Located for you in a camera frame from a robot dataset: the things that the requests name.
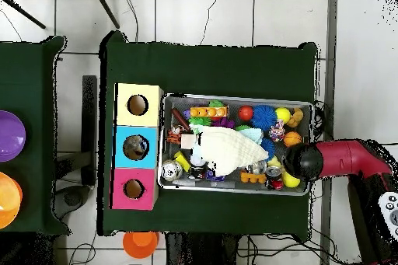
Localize yellow smooth ball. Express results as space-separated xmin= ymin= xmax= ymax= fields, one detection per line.
xmin=274 ymin=106 xmax=292 ymax=125

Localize orange plastic bowl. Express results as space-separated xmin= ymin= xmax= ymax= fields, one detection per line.
xmin=0 ymin=171 xmax=23 ymax=230

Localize black metal frame legs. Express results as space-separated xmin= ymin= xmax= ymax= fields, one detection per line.
xmin=0 ymin=0 xmax=120 ymax=30

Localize crushed red drink can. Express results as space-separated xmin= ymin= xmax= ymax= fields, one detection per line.
xmin=264 ymin=165 xmax=285 ymax=191

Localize silver mesh bin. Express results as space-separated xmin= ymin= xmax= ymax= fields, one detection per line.
xmin=156 ymin=92 xmax=316 ymax=197

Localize plain wooden cube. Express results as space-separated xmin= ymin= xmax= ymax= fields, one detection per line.
xmin=180 ymin=133 xmax=196 ymax=150

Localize dark green table cloth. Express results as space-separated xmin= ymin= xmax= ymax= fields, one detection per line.
xmin=97 ymin=30 xmax=319 ymax=241
xmin=0 ymin=35 xmax=71 ymax=235

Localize orange toy building block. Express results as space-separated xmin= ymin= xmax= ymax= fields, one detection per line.
xmin=189 ymin=106 xmax=230 ymax=120

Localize wooden box with three holes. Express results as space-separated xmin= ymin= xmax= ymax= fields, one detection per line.
xmin=110 ymin=82 xmax=165 ymax=211

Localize purple plastic plate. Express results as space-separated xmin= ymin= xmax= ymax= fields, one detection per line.
xmin=0 ymin=110 xmax=26 ymax=162

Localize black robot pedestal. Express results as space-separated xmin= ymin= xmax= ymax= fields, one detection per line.
xmin=164 ymin=232 xmax=240 ymax=265

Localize blue spiky rubber ball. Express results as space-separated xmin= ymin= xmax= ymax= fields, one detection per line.
xmin=250 ymin=104 xmax=278 ymax=132

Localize cream knitted cloth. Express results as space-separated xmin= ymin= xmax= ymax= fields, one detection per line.
xmin=194 ymin=124 xmax=269 ymax=178

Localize orange toy basketball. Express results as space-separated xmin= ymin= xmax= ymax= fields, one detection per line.
xmin=283 ymin=131 xmax=303 ymax=148

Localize orange plastic cup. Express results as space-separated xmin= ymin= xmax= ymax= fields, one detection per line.
xmin=122 ymin=231 xmax=160 ymax=260

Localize mint knitted cloth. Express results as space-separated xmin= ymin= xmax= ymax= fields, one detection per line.
xmin=240 ymin=127 xmax=264 ymax=145

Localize tiger striped plush toy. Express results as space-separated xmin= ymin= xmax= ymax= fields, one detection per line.
xmin=166 ymin=124 xmax=183 ymax=145

